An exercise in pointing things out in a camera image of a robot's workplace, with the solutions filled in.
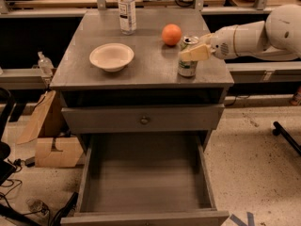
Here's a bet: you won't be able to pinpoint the brown cardboard box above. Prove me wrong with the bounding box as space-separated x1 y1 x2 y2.
17 90 83 168

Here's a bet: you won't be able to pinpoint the black office chair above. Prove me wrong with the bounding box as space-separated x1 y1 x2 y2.
0 88 16 186

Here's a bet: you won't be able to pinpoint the white paper bowl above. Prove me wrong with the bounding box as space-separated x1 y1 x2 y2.
89 43 135 73

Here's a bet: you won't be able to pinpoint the black floor cables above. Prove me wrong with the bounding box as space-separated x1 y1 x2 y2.
0 157 79 226

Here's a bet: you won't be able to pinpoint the clear plastic water bottle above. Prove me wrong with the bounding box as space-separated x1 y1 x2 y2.
118 0 136 35

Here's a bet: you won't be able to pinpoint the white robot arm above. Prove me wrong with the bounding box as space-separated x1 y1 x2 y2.
179 5 301 61

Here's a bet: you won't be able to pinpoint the orange fruit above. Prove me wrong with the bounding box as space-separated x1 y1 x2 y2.
161 24 182 46

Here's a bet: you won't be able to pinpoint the open grey middle drawer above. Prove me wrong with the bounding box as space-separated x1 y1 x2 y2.
61 133 230 226

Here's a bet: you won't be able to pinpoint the green 7up soda can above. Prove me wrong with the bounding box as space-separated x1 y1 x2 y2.
178 36 199 77

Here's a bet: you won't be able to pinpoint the grey wooden drawer cabinet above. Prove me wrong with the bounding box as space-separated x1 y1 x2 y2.
51 8 233 144

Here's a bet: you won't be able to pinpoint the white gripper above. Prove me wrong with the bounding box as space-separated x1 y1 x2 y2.
179 25 237 61

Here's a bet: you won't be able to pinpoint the clear sanitizer pump bottle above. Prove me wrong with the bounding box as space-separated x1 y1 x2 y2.
38 52 54 76

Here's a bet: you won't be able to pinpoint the closed grey top drawer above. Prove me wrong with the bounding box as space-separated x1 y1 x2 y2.
61 105 224 134

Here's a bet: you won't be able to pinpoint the black chair leg with caster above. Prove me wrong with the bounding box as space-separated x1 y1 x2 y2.
272 121 301 155

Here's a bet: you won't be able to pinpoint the round metal drawer knob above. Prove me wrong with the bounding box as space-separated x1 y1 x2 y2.
140 117 150 125

